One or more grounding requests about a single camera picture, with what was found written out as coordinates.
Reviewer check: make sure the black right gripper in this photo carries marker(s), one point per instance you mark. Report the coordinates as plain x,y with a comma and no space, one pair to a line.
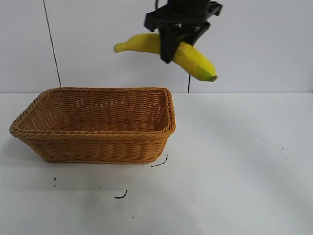
183,12

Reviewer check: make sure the yellow banana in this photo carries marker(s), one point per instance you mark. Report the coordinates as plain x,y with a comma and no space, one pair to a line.
195,61

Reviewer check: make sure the brown woven wicker basket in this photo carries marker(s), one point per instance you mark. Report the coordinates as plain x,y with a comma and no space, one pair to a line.
97,147

